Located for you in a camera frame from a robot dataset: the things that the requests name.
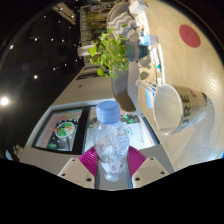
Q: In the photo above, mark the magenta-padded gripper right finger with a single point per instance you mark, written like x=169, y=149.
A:
x=149, y=170

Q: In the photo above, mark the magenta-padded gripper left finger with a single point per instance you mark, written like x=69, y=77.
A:
x=76, y=170

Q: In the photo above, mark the clear blue-capped water bottle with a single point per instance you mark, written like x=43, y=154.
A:
x=111, y=146

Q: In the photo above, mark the window with festive stickers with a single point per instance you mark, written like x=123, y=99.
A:
x=63, y=130

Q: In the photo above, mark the flat blue white box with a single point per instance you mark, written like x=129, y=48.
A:
x=149, y=100

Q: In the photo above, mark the white printed mug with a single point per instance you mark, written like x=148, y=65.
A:
x=186, y=110

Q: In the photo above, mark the grey curved sofa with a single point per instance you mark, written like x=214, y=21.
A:
x=121, y=90

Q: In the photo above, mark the group of ceiling lights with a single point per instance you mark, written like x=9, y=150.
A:
x=4, y=101

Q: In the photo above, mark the brown paper sheet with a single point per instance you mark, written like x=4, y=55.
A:
x=145, y=68

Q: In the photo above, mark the white tube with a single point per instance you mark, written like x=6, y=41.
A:
x=158, y=63

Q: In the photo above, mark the green potted plant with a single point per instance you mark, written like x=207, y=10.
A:
x=110, y=53

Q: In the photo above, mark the flat round red coaster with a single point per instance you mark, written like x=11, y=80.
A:
x=190, y=36

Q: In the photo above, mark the printed paper sheet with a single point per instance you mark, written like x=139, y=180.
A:
x=144, y=25

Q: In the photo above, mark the grey chevron cushion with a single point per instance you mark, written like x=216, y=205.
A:
x=121, y=23

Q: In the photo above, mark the white orange carton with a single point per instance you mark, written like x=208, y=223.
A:
x=137, y=6

